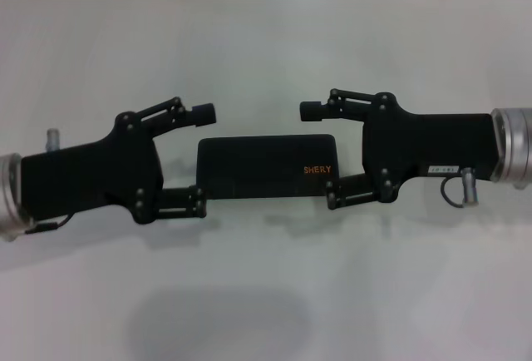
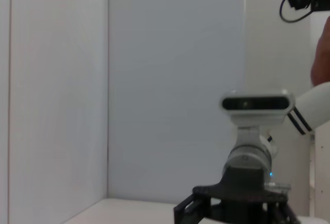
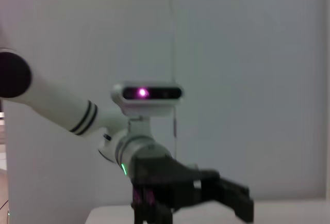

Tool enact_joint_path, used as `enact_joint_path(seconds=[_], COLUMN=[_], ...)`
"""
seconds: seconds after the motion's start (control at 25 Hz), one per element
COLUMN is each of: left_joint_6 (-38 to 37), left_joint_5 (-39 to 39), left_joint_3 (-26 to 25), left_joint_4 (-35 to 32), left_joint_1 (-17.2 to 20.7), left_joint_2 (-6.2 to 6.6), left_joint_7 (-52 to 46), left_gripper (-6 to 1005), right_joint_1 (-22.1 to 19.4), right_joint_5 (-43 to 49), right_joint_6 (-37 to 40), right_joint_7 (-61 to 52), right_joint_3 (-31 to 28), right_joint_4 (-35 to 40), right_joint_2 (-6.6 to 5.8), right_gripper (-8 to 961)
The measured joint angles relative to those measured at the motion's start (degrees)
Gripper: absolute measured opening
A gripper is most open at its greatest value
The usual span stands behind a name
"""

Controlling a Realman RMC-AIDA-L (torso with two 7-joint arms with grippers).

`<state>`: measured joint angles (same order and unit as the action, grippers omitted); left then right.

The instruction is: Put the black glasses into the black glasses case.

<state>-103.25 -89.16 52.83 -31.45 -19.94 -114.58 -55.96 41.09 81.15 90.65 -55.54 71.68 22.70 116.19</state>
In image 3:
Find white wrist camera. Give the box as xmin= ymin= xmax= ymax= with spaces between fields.
xmin=110 ymin=81 xmax=185 ymax=137

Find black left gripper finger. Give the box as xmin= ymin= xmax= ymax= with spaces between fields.
xmin=153 ymin=184 xmax=174 ymax=224
xmin=131 ymin=183 xmax=155 ymax=224
xmin=179 ymin=189 xmax=255 ymax=223
xmin=200 ymin=174 xmax=250 ymax=197

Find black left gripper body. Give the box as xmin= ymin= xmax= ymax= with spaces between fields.
xmin=128 ymin=155 xmax=220 ymax=210

